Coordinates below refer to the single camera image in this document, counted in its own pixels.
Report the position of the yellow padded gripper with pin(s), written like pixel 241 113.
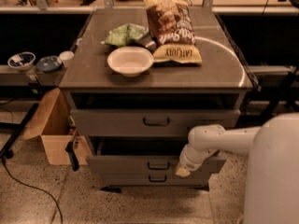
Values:
pixel 187 163

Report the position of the grey drawer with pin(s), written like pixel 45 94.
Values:
pixel 148 122
pixel 132 165
pixel 154 180

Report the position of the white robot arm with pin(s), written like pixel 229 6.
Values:
pixel 272 186

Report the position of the grey drawer cabinet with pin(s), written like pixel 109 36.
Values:
pixel 218 83

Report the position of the grey bottom drawer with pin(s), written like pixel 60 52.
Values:
pixel 154 180

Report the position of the grey top drawer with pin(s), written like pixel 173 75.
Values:
pixel 148 122

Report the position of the white paper bowl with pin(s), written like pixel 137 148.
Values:
pixel 130 61

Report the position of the cardboard box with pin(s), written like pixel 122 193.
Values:
pixel 49 124

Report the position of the brown Late July chip bag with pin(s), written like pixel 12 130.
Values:
pixel 170 25

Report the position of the green snack bag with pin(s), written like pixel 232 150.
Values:
pixel 126 35

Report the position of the small white cup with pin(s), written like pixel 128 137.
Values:
pixel 66 57

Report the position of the dark blue bowl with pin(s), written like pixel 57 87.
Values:
pixel 49 64

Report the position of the black tripod leg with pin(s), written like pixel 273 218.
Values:
pixel 15 130

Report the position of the black handled tool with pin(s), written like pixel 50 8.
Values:
pixel 71 153

